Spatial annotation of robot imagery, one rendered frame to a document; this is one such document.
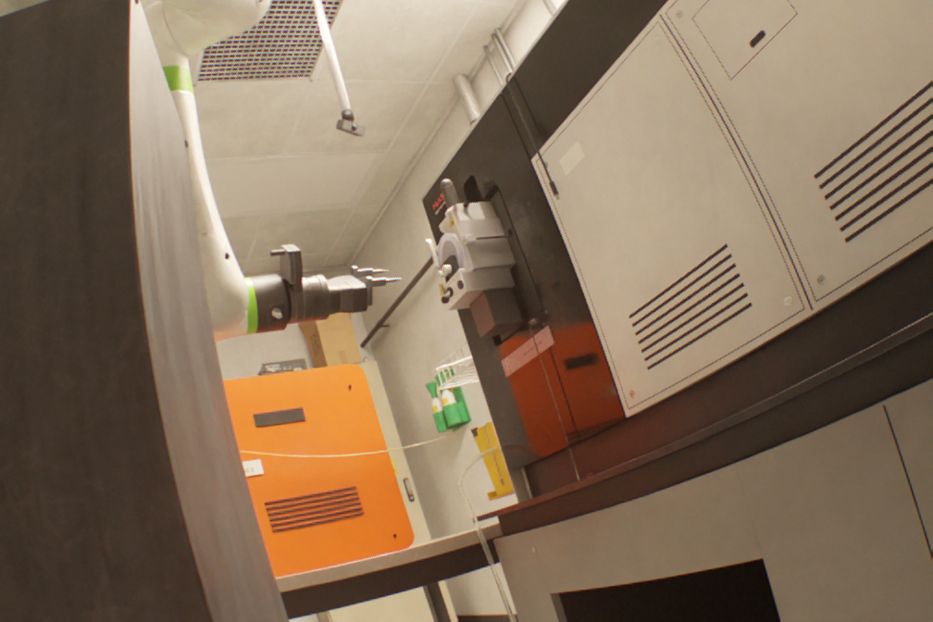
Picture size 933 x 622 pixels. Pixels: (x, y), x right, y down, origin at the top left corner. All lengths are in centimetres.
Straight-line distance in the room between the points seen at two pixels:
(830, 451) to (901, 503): 11
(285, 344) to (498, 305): 367
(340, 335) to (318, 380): 311
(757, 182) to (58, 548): 81
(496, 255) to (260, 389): 55
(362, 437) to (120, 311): 113
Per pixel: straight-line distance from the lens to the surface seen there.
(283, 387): 146
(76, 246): 40
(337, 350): 454
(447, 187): 136
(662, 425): 108
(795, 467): 81
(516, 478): 142
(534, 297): 126
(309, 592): 137
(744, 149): 88
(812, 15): 84
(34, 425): 38
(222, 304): 96
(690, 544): 96
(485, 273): 127
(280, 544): 139
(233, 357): 475
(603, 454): 120
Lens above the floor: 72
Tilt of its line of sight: 20 degrees up
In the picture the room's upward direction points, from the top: 18 degrees counter-clockwise
